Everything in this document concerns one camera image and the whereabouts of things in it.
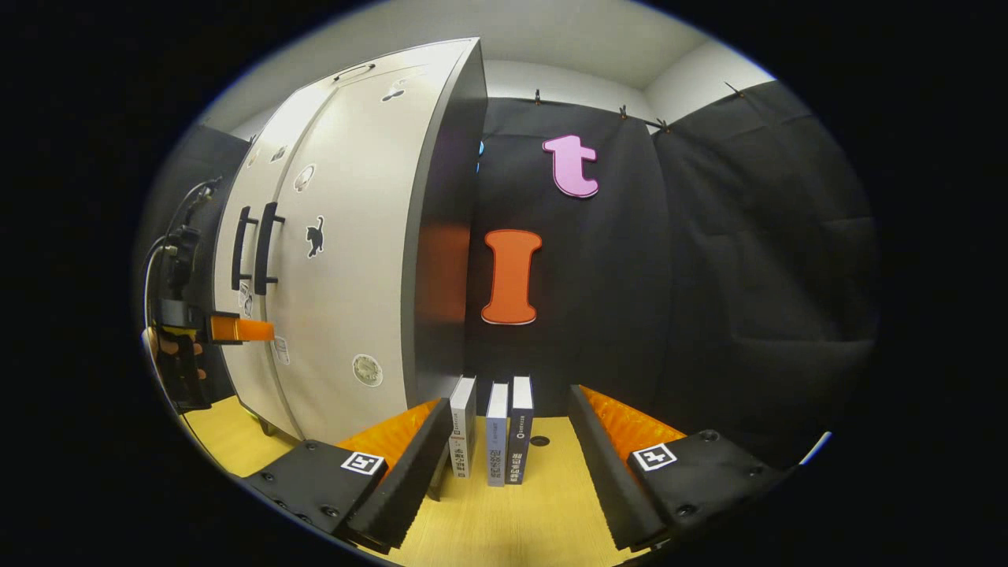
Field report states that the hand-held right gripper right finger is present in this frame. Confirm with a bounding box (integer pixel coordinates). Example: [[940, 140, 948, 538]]
[[569, 385, 796, 552]]

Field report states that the white cabinet door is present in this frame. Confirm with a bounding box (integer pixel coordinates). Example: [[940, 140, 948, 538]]
[[254, 67, 442, 443], [213, 87, 339, 438]]

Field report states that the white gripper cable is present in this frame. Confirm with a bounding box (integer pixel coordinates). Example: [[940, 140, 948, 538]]
[[143, 235, 176, 332]]

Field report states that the white book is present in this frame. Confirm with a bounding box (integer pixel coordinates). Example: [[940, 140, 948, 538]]
[[447, 375, 478, 480]]

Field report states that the dark navy book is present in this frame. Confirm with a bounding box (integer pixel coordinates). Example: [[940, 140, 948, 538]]
[[505, 375, 536, 485]]

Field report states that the black door handle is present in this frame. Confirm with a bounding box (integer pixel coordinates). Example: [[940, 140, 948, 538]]
[[231, 206, 259, 291], [253, 202, 286, 296]]

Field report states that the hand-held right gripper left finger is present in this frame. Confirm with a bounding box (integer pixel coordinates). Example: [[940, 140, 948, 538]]
[[240, 398, 454, 552]]

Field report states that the light purple book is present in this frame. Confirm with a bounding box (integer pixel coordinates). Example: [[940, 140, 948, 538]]
[[485, 382, 511, 488]]

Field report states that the white cabinet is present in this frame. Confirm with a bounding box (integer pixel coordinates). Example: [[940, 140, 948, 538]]
[[213, 37, 491, 442]]

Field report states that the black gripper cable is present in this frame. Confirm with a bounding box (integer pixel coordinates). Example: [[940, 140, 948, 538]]
[[161, 177, 224, 245]]

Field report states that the black backdrop cloth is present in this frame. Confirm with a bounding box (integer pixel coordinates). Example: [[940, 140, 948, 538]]
[[138, 79, 883, 473]]

